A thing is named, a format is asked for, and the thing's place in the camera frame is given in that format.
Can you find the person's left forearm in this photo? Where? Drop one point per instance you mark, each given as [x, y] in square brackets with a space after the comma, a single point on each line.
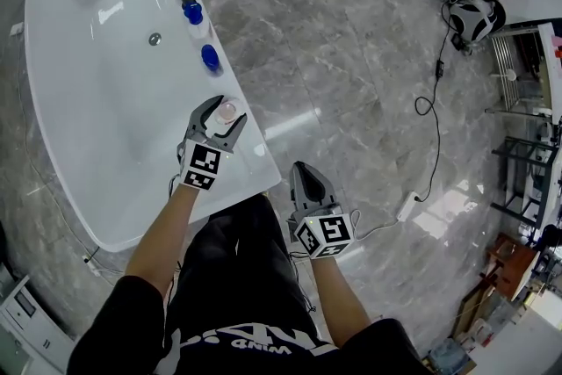
[164, 232]

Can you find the clear pink bottle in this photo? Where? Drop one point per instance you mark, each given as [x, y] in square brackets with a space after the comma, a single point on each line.
[228, 110]

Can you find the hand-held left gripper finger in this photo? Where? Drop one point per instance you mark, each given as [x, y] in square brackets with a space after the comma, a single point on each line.
[203, 112]
[232, 135]

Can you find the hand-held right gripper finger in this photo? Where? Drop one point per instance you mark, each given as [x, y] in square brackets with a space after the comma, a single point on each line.
[297, 189]
[327, 186]

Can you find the person's black shorts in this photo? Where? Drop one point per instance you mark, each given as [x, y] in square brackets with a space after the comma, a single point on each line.
[237, 259]

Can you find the white power strip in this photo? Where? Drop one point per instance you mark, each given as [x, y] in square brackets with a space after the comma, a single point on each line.
[406, 206]

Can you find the small blue cap bottle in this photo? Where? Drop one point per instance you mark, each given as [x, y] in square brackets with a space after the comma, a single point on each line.
[209, 55]

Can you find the white floor plug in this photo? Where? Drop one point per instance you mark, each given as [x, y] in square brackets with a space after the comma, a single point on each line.
[91, 264]

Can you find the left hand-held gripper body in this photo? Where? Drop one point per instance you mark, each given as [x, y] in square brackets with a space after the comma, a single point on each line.
[203, 164]

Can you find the metal bathtub drain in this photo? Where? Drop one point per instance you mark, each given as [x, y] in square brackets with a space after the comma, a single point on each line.
[154, 38]

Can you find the clear water jug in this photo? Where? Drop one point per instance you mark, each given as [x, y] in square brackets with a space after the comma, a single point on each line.
[450, 358]

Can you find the black metal frame shelf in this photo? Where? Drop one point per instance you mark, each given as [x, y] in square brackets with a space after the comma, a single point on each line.
[520, 180]

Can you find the white and black headset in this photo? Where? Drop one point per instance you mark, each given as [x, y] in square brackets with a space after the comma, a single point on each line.
[472, 19]

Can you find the person's black printed t-shirt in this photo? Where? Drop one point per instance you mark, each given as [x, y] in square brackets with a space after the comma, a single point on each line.
[246, 355]

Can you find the person's right forearm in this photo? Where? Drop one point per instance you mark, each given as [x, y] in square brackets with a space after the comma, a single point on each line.
[340, 298]

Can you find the white bathtub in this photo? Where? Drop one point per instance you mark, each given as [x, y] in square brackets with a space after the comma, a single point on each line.
[110, 110]

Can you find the large blue cap bottle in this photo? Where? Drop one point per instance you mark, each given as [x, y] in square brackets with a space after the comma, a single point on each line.
[192, 11]

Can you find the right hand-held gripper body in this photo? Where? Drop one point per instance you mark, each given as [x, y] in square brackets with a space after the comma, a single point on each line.
[325, 235]

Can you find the brown wooden stool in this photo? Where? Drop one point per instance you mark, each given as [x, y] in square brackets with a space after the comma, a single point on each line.
[509, 265]

